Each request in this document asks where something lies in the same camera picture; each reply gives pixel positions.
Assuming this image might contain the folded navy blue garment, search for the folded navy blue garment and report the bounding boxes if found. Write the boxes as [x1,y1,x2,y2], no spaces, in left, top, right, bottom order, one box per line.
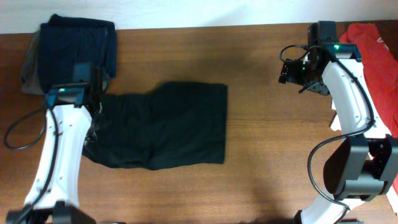
[37,14,117,93]

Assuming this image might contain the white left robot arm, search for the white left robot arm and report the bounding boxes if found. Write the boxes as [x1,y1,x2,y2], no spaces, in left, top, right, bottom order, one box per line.
[6,63,107,223]

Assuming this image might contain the black shorts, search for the black shorts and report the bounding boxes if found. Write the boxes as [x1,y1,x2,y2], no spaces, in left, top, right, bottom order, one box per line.
[83,82,228,170]

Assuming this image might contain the red t-shirt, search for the red t-shirt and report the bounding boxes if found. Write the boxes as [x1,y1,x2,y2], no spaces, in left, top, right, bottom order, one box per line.
[338,22,398,194]

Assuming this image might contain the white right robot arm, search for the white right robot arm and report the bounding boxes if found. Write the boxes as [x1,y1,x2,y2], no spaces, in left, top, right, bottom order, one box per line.
[279,21,397,224]

